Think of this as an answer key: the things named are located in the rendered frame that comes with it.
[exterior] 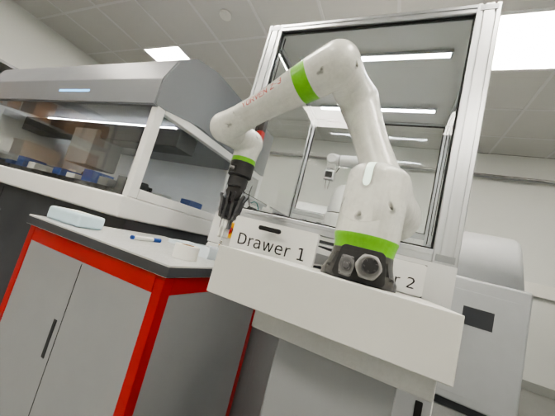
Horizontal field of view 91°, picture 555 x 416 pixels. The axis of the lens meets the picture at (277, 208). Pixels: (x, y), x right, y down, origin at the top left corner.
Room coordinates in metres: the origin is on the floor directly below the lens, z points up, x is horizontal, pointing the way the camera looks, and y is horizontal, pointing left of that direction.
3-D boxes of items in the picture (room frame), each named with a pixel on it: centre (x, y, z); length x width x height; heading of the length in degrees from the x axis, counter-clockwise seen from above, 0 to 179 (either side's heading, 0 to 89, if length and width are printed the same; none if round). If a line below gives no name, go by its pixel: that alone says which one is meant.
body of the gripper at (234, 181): (1.04, 0.17, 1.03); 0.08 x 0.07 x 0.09; 55
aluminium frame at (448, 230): (1.56, -0.37, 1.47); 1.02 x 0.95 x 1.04; 65
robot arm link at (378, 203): (0.58, -0.20, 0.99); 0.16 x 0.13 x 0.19; 142
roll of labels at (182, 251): (0.80, 0.22, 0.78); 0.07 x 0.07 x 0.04
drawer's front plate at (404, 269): (1.00, -0.42, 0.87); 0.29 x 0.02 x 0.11; 65
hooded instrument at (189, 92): (2.18, 1.29, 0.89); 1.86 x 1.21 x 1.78; 65
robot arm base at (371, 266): (0.51, -0.18, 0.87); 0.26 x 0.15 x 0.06; 161
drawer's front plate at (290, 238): (0.86, -0.01, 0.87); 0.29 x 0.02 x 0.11; 65
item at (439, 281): (1.56, -0.37, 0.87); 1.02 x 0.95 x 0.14; 65
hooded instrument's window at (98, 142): (2.16, 1.28, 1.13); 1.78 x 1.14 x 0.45; 65
